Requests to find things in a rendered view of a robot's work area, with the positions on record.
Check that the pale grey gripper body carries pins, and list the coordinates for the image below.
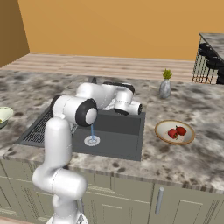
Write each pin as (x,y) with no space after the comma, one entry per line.
(107,105)

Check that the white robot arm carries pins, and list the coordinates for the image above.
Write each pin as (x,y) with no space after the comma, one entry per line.
(62,110)

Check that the dark sink faucet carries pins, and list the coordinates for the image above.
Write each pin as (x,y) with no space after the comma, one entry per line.
(93,79)

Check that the dark grey sink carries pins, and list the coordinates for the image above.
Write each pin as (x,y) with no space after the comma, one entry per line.
(119,137)

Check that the red bell pepper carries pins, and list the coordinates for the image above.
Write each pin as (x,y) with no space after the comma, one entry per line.
(181,130)
(173,134)

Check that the tan rimmed white bowl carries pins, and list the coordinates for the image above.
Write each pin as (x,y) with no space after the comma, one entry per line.
(186,137)

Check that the pale green bowl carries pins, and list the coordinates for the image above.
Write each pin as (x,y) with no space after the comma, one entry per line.
(5,115)

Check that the blue water stream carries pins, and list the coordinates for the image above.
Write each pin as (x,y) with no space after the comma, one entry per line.
(92,130)

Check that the grey vase with green plant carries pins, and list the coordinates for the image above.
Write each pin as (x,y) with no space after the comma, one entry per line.
(165,87)

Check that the grey cupboard door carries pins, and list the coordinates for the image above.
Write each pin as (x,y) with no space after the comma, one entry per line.
(186,207)
(17,192)
(116,201)

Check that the marble topped kitchen island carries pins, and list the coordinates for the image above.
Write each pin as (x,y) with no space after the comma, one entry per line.
(214,40)

